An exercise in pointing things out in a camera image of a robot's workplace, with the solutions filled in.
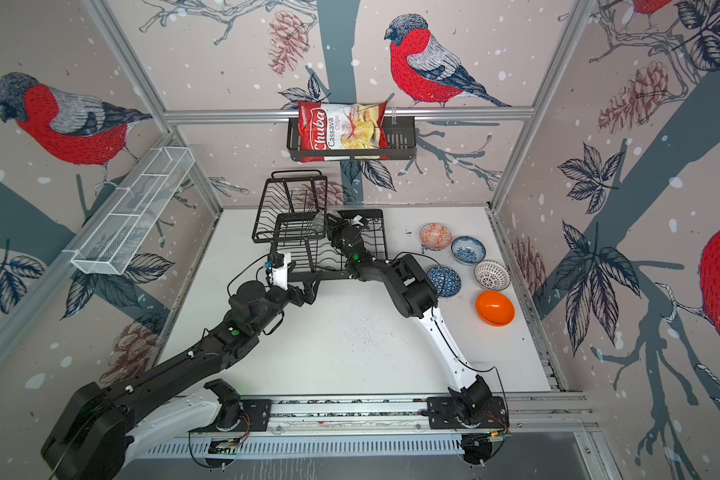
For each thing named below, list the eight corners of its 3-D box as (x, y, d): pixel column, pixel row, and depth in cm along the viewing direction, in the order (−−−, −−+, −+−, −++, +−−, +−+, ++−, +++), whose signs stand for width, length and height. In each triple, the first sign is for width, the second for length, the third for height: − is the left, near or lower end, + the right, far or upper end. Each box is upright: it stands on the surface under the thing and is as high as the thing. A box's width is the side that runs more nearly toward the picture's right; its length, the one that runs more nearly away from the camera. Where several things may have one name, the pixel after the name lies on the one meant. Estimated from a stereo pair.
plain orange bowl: (481, 328, 89) (484, 323, 86) (472, 296, 96) (475, 290, 93) (515, 328, 89) (519, 323, 86) (504, 296, 96) (508, 290, 93)
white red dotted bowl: (474, 291, 99) (479, 283, 95) (468, 269, 105) (473, 260, 100) (506, 291, 99) (512, 283, 95) (498, 269, 105) (504, 260, 100)
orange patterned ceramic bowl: (433, 256, 108) (435, 248, 104) (414, 237, 114) (416, 230, 110) (453, 243, 112) (456, 235, 108) (434, 226, 117) (436, 218, 114)
